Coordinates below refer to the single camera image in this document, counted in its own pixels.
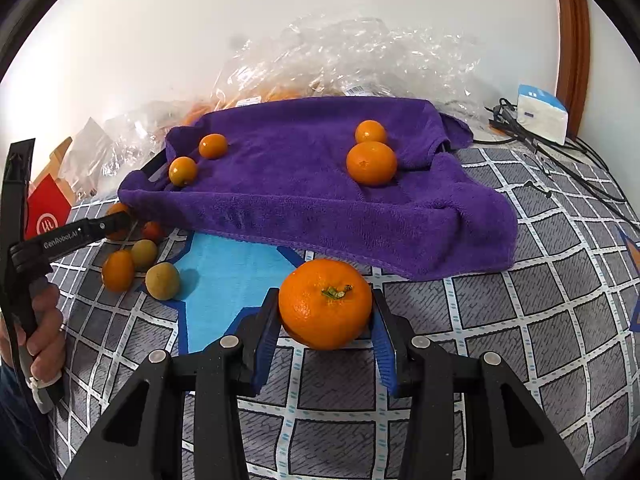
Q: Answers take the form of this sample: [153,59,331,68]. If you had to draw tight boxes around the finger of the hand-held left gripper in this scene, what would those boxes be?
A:
[1,139,37,256]
[80,210,133,243]

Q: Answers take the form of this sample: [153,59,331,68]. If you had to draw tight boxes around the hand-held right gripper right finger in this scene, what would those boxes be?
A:
[370,287,586,480]

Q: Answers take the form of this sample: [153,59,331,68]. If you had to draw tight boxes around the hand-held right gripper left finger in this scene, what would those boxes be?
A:
[62,287,282,480]

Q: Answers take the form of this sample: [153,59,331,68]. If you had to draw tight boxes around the small orange mandarin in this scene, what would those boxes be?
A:
[198,133,229,160]
[106,202,133,242]
[355,120,388,145]
[168,156,198,187]
[101,250,136,293]

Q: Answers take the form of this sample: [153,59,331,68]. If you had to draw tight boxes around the small yellow-green fruit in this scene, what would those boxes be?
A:
[131,239,159,269]
[145,262,181,302]

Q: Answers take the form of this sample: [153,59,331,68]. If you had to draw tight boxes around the black tray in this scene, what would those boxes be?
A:
[134,149,168,183]

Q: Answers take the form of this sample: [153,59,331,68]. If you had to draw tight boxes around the purple towel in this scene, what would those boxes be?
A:
[117,97,519,282]

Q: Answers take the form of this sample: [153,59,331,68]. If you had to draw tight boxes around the person's left hand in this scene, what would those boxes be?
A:
[24,284,68,385]

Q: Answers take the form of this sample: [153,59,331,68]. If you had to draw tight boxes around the red paper bag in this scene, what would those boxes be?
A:
[25,175,71,241]

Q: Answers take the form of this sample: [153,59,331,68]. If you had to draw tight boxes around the grey translucent plastic bag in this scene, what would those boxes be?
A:
[70,117,116,186]

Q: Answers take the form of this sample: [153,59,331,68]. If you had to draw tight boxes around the crumpled clear plastic bag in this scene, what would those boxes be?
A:
[100,100,201,186]

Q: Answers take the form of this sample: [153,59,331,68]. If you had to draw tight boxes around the grey checked blanket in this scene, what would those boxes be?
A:
[47,132,640,480]

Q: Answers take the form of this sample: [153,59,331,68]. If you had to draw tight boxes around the blue and white box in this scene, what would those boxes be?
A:
[516,84,570,145]

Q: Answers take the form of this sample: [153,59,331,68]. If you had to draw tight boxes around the large clear plastic bag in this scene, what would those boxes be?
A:
[207,16,483,116]

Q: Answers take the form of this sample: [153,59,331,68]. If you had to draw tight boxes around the tangled black cables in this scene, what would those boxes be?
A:
[472,100,640,233]

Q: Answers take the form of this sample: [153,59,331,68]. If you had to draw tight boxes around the brown wooden door frame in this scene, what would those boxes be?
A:
[550,0,591,138]

